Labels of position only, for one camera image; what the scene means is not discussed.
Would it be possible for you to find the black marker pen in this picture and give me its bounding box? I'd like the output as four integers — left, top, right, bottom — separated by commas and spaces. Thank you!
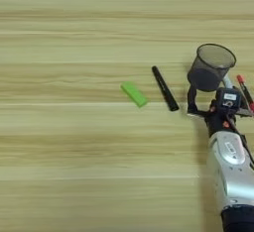
151, 64, 181, 113

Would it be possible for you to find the green eraser block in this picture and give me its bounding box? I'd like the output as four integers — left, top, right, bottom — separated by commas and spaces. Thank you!
120, 80, 149, 108

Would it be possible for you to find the red capped pen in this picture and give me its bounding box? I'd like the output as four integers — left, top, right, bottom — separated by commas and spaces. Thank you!
235, 73, 254, 113

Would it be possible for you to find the black box with white label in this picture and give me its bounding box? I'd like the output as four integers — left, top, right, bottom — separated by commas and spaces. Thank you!
214, 87, 243, 113

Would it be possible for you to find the black mesh pen cup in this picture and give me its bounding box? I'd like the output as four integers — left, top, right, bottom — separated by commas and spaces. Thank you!
187, 43, 238, 93

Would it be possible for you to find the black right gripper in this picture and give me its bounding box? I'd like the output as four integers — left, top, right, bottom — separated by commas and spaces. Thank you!
187, 83, 254, 139

